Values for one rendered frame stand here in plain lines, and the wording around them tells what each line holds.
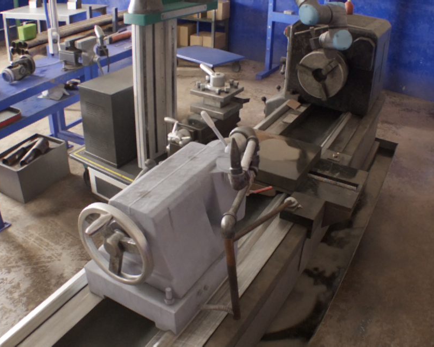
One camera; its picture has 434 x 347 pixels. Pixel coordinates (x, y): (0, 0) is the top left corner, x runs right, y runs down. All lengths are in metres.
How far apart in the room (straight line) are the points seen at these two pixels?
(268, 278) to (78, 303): 0.57
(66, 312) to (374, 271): 1.92
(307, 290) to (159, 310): 0.94
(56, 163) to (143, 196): 2.40
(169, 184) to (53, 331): 0.52
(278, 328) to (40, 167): 2.20
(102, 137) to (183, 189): 1.83
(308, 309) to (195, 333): 0.77
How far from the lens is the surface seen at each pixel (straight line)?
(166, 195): 1.07
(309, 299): 1.88
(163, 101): 2.89
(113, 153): 2.86
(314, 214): 1.54
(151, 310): 1.14
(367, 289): 2.58
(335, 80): 2.26
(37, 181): 3.33
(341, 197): 1.65
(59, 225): 3.00
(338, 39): 1.95
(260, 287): 1.30
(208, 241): 1.19
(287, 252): 1.43
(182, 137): 1.68
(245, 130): 1.47
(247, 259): 1.38
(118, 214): 0.96
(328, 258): 2.09
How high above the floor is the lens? 1.75
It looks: 30 degrees down
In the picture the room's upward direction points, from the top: 2 degrees clockwise
